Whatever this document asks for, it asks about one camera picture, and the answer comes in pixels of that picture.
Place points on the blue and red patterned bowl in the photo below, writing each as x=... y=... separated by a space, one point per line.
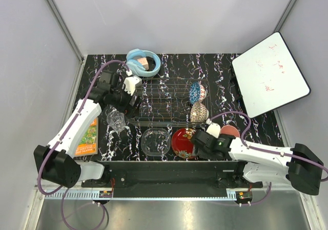
x=197 y=93

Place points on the red floral plate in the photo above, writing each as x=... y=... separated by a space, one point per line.
x=181 y=143

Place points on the white whiteboard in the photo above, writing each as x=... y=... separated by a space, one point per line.
x=268 y=76

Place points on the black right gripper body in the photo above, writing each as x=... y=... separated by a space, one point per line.
x=204 y=153

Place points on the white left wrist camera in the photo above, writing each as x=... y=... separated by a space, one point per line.
x=130 y=84

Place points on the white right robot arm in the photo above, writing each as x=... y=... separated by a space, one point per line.
x=297 y=166

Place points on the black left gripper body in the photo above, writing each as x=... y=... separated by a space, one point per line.
x=121 y=100

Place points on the pink plastic cup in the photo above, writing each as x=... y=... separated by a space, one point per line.
x=230 y=130

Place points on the pink wooden cube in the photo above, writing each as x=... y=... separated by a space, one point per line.
x=143 y=61

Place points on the clear glass plate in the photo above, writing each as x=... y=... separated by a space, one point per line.
x=155 y=142

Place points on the brown patterned bowl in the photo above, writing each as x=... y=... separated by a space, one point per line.
x=199 y=113

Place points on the orange children's book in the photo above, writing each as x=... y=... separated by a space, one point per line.
x=89 y=143

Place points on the clear drinking glass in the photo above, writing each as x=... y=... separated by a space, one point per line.
x=116 y=120

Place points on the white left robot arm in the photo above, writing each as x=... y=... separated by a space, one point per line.
x=55 y=161

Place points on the metal wire dish rack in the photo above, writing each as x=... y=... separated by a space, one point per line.
x=165 y=102

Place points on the light blue headphones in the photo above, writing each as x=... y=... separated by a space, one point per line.
x=139 y=69

